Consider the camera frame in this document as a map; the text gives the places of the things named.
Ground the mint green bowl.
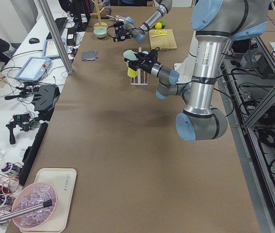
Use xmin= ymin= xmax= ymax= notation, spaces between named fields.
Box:
xmin=93 ymin=27 xmax=107 ymax=38

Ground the yellow lemon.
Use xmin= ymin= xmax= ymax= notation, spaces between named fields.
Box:
xmin=155 ymin=22 xmax=162 ymax=29

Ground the black computer mouse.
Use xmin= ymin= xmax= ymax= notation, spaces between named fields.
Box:
xmin=29 ymin=37 xmax=40 ymax=44

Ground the aluminium frame post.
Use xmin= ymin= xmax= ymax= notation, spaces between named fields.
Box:
xmin=35 ymin=0 xmax=73 ymax=75

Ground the bamboo cutting board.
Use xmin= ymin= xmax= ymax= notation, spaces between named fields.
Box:
xmin=148 ymin=29 xmax=177 ymax=50

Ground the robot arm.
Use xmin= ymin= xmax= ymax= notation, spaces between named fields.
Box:
xmin=113 ymin=0 xmax=172 ymax=42
xmin=127 ymin=0 xmax=270 ymax=141

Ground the green lime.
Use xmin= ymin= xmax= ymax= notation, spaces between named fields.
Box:
xmin=161 ymin=21 xmax=166 ymax=28

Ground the white wire cup rack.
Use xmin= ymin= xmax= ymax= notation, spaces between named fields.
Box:
xmin=130 ymin=47 xmax=150 ymax=86

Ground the metal scoop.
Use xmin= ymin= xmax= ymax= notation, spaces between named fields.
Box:
xmin=106 ymin=15 xmax=127 ymax=23

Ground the blue teach pendant tablet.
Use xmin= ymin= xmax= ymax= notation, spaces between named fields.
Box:
xmin=15 ymin=57 xmax=52 ymax=82

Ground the pink bowl of ice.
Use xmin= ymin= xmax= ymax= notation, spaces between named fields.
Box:
xmin=12 ymin=182 xmax=57 ymax=229

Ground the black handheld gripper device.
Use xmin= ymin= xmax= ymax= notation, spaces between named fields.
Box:
xmin=5 ymin=113 xmax=40 ymax=145

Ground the black pedal stand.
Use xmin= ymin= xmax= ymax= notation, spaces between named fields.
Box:
xmin=31 ymin=84 xmax=60 ymax=121

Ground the wooden mug tree stand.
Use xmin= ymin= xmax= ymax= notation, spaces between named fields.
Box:
xmin=90 ymin=0 xmax=108 ymax=29

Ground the black keyboard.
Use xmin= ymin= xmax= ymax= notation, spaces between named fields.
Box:
xmin=55 ymin=17 xmax=68 ymax=35

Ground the mint green plastic cup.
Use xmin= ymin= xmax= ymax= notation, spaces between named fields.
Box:
xmin=123 ymin=50 xmax=138 ymax=66

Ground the grey folded cloth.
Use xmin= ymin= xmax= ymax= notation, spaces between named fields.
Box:
xmin=82 ymin=50 xmax=98 ymax=61

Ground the yellow plastic cup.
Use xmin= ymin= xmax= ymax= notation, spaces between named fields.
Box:
xmin=127 ymin=67 xmax=138 ymax=78

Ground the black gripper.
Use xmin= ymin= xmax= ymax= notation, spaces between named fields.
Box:
xmin=128 ymin=49 xmax=160 ymax=73
xmin=113 ymin=22 xmax=132 ymax=42

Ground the cream plastic tray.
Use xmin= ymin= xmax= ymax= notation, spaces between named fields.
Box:
xmin=19 ymin=167 xmax=77 ymax=232

